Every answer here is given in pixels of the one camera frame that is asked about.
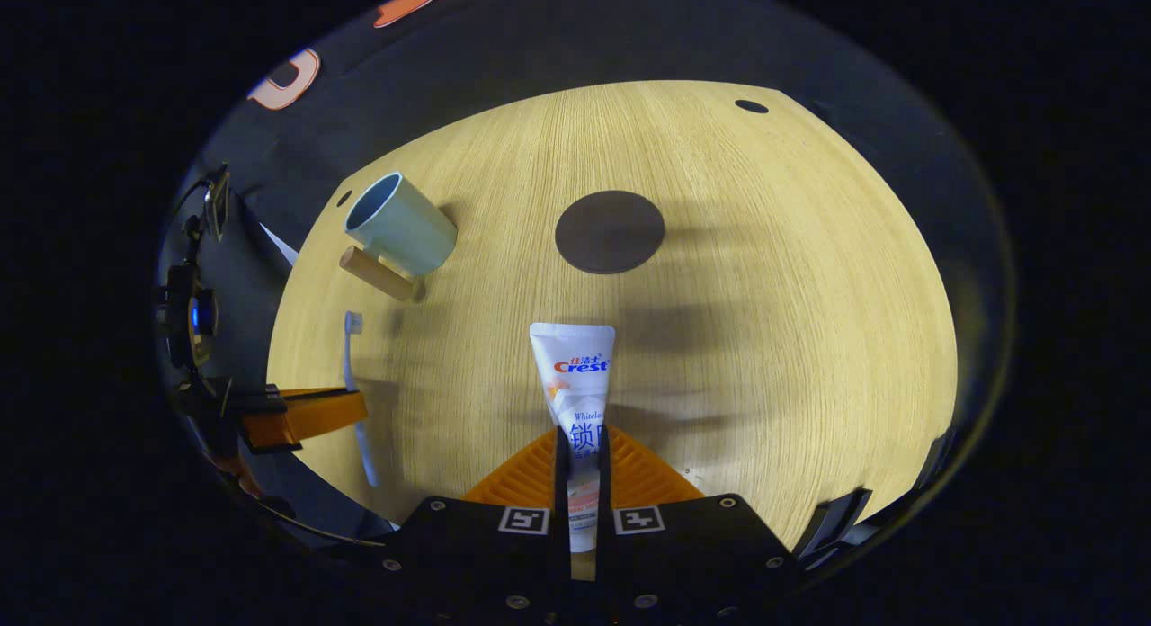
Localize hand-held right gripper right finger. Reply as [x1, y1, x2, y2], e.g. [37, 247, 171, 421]
[593, 425, 801, 626]

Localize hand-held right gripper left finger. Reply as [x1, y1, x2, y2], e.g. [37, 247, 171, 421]
[382, 425, 573, 626]

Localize light blue toothbrush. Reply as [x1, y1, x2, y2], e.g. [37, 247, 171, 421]
[343, 311, 381, 488]

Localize dark round coaster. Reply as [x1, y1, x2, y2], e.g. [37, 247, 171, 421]
[555, 191, 666, 275]

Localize white toothpaste tube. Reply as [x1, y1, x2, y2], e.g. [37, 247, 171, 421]
[529, 323, 617, 553]

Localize black backdrop cloth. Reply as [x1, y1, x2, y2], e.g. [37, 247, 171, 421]
[180, 0, 1017, 555]

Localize light blue cup wooden handle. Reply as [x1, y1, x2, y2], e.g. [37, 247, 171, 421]
[339, 172, 459, 301]

